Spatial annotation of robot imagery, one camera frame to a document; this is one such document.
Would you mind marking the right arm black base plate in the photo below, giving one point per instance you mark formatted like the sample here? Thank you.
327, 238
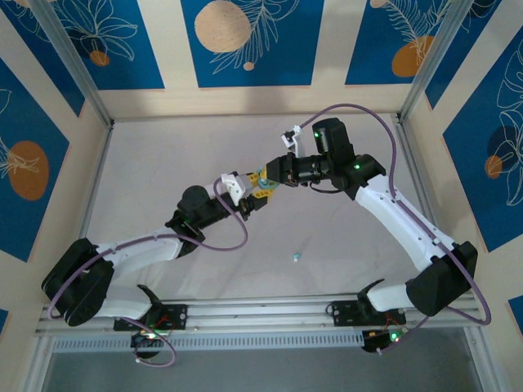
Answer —
343, 312

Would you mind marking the aluminium frame post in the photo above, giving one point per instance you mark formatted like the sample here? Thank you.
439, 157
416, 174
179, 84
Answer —
435, 61
73, 61

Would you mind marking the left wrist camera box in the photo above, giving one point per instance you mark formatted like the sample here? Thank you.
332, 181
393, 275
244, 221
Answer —
244, 185

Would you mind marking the blue earbud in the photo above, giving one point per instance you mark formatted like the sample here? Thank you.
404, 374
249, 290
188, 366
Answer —
297, 257

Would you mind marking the aluminium frame leg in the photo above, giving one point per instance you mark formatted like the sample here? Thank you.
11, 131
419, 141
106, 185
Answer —
486, 375
34, 367

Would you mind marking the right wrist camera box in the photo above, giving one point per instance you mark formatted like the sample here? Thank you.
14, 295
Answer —
297, 147

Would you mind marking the aluminium mounting rail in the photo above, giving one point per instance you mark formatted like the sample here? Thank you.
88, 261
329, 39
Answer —
261, 314

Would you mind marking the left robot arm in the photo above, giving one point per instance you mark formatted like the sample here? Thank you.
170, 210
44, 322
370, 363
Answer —
139, 253

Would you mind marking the aluminium table side rail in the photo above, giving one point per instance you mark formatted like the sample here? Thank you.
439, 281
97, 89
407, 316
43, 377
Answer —
97, 171
410, 163

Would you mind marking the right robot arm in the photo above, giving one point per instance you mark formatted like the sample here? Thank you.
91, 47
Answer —
392, 216

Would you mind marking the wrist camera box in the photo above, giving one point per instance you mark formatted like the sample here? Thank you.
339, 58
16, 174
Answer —
244, 185
297, 147

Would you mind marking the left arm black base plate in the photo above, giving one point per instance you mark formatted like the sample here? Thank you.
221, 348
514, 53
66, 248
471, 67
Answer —
175, 316

